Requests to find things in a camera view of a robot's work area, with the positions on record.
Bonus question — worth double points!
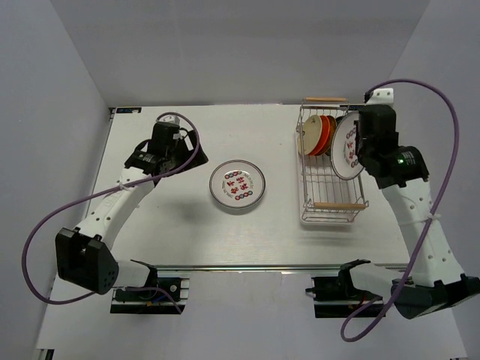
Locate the brown yellow patterned plate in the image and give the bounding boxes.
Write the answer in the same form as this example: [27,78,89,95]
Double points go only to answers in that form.
[325,117,338,157]

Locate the orange plastic plate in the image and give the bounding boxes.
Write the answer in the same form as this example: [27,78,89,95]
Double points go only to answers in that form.
[310,115,337,156]

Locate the cream beige plate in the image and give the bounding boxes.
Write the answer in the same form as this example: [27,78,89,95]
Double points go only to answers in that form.
[301,115,323,155]

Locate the white plate red characters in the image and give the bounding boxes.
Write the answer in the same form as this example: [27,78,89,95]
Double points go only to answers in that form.
[208,160,266,210]

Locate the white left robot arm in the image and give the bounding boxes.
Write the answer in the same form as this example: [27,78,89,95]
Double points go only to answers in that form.
[55,112,208,299]

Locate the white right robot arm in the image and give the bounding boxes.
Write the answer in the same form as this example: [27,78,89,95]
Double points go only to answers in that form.
[338,88,479,320]

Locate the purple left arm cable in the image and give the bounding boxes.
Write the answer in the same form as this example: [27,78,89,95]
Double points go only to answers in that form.
[21,111,202,305]

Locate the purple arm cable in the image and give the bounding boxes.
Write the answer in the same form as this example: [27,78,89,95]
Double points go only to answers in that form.
[21,111,202,305]
[340,78,461,343]

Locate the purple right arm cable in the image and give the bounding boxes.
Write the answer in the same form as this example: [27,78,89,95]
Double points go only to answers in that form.
[340,78,461,343]

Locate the metal wire dish rack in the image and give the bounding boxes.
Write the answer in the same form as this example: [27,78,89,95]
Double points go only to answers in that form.
[295,97,369,225]

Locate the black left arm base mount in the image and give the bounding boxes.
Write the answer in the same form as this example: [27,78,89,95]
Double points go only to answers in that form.
[109,260,190,315]

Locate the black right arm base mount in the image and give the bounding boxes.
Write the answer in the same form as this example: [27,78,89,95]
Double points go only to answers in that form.
[304,259,395,319]

